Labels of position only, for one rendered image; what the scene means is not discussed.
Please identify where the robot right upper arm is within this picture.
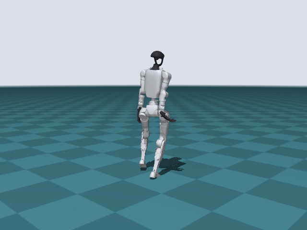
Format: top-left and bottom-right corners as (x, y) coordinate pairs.
(160, 71), (172, 98)

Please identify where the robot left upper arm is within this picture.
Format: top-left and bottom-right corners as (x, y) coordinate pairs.
(140, 70), (146, 94)

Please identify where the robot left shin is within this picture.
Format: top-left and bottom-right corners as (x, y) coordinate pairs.
(141, 130), (148, 161)

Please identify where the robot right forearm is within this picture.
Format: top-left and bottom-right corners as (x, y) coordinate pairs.
(158, 91), (166, 115)

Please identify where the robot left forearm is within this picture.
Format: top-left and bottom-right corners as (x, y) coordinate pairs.
(138, 89), (145, 109)

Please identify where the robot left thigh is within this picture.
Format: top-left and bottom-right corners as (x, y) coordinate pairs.
(139, 107), (150, 138)

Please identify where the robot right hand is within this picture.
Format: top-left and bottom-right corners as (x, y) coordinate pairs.
(160, 111), (176, 122)

